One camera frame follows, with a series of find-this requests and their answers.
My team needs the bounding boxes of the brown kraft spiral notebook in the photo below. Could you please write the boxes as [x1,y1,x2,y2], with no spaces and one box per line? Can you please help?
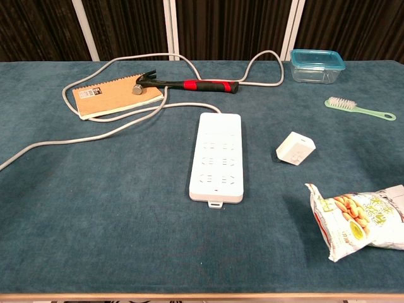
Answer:
[71,74,165,121]

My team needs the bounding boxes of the clear container with teal lid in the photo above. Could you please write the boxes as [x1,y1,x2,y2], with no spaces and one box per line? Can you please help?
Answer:
[289,49,346,85]

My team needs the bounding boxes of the teal table cloth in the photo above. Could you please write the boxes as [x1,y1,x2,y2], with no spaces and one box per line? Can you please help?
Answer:
[0,59,404,296]

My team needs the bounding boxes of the white snack bag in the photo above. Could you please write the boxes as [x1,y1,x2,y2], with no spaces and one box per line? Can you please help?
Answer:
[304,182,404,263]

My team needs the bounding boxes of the white power strip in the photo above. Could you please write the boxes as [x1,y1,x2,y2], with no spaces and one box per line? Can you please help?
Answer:
[188,112,245,210]

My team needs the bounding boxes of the grey power cable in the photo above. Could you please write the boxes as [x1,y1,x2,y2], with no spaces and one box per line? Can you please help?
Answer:
[0,52,285,173]

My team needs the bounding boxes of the white plug adapter cube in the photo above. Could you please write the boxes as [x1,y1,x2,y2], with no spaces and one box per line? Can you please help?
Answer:
[275,131,316,167]

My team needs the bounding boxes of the black and red claw hammer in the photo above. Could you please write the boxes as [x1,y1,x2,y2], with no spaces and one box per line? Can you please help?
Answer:
[131,69,240,95]

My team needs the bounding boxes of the mint green brush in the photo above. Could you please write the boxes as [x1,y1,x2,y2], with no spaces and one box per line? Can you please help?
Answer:
[324,96,397,121]

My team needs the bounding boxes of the white partition frame post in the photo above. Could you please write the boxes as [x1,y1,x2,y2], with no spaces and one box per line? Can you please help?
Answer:
[280,0,306,61]
[71,0,100,62]
[163,0,180,61]

